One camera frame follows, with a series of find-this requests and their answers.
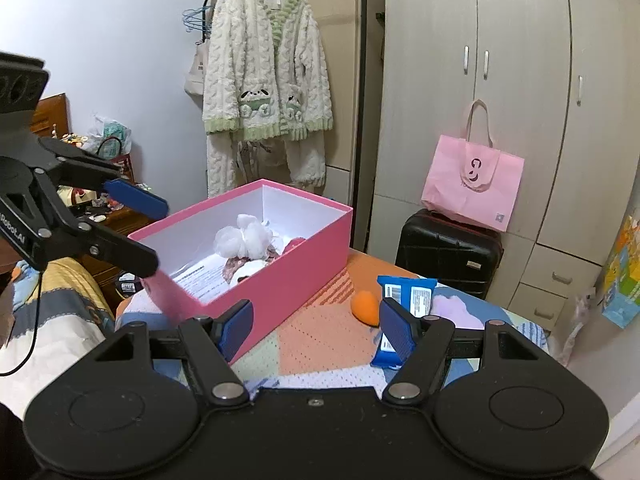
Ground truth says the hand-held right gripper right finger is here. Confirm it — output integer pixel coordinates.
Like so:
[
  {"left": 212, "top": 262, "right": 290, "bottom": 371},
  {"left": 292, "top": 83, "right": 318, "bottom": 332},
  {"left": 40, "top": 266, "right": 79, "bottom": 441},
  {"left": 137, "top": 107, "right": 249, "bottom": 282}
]
[{"left": 379, "top": 297, "right": 551, "bottom": 408}]

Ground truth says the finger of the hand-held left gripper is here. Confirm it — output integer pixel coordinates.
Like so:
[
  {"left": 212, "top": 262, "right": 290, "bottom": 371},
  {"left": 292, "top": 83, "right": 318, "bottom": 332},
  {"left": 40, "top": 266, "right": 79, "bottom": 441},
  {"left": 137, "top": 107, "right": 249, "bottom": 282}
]
[
  {"left": 30, "top": 172, "right": 161, "bottom": 279},
  {"left": 35, "top": 137, "right": 169, "bottom": 220}
]

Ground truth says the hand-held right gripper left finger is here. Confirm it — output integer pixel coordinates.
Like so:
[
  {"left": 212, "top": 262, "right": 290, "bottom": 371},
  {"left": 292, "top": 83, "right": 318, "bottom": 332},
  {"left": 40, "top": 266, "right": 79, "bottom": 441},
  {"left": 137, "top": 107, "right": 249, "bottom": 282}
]
[{"left": 92, "top": 299, "right": 255, "bottom": 408}]

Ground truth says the blue plastic packet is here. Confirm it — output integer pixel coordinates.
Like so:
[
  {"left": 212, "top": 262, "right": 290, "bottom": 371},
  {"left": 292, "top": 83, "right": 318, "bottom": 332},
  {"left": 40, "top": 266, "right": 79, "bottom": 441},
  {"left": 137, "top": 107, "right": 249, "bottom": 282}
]
[{"left": 371, "top": 276, "right": 438, "bottom": 370}]

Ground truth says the orange egg sponge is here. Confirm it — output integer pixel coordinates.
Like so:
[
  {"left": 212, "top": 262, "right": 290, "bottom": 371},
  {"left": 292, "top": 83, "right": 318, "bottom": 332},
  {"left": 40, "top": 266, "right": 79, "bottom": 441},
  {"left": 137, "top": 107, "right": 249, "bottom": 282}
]
[{"left": 350, "top": 291, "right": 382, "bottom": 328}]

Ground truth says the white guinea pig plush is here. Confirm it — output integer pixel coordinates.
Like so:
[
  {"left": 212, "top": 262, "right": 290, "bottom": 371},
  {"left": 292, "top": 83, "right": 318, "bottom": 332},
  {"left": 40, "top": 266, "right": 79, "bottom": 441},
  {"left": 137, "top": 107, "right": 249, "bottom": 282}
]
[{"left": 235, "top": 260, "right": 273, "bottom": 283}]

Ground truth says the purple plush toy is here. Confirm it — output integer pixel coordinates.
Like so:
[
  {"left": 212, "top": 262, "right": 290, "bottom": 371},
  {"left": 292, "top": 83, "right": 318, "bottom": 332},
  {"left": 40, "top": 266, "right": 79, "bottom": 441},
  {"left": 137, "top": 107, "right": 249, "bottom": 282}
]
[{"left": 430, "top": 294, "right": 488, "bottom": 332}]

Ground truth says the floral fabric scrunchie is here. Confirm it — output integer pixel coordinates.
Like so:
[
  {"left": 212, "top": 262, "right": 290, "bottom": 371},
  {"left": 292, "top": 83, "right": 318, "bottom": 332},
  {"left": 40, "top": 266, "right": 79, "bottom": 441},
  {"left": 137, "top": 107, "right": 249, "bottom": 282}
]
[{"left": 220, "top": 245, "right": 281, "bottom": 286}]

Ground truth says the pink cardboard box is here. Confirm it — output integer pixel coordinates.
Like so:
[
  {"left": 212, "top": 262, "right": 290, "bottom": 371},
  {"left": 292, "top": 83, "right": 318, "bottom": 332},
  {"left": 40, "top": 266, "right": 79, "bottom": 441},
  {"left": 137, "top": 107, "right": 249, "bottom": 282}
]
[{"left": 127, "top": 178, "right": 354, "bottom": 365}]

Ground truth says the white plastic bag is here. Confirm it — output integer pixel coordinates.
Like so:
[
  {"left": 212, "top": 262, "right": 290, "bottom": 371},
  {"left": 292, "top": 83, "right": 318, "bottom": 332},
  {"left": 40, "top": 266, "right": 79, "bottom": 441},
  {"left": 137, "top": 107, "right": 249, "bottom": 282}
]
[
  {"left": 82, "top": 115, "right": 133, "bottom": 157},
  {"left": 214, "top": 213, "right": 275, "bottom": 258}
]

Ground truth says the wooden nightstand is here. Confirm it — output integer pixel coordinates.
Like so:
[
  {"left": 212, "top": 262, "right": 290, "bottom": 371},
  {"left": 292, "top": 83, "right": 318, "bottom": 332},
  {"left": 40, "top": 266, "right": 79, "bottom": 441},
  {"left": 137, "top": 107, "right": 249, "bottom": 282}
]
[{"left": 30, "top": 92, "right": 168, "bottom": 311}]

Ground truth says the white printed paper sheet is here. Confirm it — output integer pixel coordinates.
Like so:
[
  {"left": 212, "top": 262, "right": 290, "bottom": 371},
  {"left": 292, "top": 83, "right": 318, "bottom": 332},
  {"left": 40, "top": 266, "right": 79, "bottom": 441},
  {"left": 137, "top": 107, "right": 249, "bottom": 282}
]
[{"left": 172, "top": 255, "right": 236, "bottom": 306}]

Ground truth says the patchwork blanket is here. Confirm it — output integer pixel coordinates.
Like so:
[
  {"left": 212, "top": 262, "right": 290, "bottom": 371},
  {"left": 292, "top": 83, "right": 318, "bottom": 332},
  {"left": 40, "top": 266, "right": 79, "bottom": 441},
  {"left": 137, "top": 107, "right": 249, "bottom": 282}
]
[{"left": 115, "top": 247, "right": 556, "bottom": 392}]

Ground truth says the pile of small toys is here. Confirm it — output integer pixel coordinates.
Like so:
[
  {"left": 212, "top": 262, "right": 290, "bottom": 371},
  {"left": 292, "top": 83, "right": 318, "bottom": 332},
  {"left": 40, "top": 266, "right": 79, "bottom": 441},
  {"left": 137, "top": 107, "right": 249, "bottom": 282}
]
[{"left": 55, "top": 132, "right": 151, "bottom": 211}]

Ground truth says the cartoon printed quilt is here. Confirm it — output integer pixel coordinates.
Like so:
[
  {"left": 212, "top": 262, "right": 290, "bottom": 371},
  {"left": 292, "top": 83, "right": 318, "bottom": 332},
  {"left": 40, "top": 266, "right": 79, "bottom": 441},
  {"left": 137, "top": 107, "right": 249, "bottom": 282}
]
[{"left": 0, "top": 257, "right": 118, "bottom": 411}]

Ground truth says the black suitcase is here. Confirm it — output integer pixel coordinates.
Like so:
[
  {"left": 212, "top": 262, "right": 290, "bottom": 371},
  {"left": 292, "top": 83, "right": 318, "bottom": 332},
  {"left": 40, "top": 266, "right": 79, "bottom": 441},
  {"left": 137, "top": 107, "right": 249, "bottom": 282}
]
[{"left": 395, "top": 208, "right": 503, "bottom": 301}]

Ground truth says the beige canvas tote bag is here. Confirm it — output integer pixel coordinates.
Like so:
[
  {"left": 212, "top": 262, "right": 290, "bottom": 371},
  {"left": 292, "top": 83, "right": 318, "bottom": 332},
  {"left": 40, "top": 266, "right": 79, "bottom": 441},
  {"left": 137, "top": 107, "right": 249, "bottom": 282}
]
[{"left": 184, "top": 35, "right": 213, "bottom": 97}]

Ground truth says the pink tote bag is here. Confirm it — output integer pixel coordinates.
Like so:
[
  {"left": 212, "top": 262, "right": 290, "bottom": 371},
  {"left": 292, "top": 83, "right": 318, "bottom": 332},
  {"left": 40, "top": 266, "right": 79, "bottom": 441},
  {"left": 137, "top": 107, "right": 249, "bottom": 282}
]
[{"left": 421, "top": 100, "right": 526, "bottom": 233}]

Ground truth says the cream green fluffy sweater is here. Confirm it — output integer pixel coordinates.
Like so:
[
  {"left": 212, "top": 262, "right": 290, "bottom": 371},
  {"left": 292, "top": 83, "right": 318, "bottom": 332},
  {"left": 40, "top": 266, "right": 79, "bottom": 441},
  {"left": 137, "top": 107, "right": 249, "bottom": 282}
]
[{"left": 206, "top": 132, "right": 328, "bottom": 199}]

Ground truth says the clear plastic wrap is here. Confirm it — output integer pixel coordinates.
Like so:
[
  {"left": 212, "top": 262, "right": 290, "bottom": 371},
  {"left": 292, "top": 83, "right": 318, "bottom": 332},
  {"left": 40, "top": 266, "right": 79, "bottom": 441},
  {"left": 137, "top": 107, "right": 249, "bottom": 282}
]
[{"left": 562, "top": 287, "right": 597, "bottom": 363}]

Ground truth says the white fleece pajama jacket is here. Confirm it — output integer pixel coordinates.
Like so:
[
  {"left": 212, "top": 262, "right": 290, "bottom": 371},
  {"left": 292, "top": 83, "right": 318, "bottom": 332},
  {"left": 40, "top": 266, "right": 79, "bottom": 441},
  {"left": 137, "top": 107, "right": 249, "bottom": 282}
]
[{"left": 202, "top": 0, "right": 335, "bottom": 142}]

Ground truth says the black metal clothes rack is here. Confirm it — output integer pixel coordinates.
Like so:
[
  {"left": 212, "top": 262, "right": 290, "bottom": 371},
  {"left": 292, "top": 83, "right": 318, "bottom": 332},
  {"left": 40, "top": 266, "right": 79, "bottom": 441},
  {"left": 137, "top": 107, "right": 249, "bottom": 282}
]
[{"left": 205, "top": 0, "right": 369, "bottom": 252}]

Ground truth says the colourful cartoon gift bag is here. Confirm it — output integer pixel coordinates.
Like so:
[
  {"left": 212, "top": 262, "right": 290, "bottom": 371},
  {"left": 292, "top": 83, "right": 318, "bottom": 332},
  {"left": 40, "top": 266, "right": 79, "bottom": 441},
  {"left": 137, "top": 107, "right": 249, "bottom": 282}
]
[{"left": 601, "top": 214, "right": 640, "bottom": 330}]

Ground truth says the beige tall cabinet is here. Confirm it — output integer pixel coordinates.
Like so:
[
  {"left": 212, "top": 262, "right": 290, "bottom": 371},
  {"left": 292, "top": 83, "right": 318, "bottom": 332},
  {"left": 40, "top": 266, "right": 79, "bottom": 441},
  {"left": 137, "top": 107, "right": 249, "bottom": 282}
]
[{"left": 292, "top": 0, "right": 387, "bottom": 202}]

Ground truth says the grey three-door wardrobe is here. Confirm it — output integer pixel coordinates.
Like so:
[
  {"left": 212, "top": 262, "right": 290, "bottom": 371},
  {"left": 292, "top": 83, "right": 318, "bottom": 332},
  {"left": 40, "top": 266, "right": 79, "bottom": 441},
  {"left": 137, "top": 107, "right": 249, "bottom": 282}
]
[{"left": 372, "top": 0, "right": 640, "bottom": 333}]

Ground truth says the black cable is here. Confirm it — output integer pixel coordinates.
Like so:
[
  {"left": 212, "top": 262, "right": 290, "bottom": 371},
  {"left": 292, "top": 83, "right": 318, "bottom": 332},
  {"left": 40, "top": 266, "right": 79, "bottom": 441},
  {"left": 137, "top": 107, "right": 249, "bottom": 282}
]
[{"left": 0, "top": 265, "right": 47, "bottom": 377}]

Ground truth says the bundle of wire hangers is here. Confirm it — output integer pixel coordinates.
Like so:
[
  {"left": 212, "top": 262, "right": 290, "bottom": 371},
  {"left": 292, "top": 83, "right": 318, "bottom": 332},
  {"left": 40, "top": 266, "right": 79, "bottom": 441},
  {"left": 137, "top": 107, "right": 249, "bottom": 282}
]
[{"left": 182, "top": 7, "right": 215, "bottom": 42}]

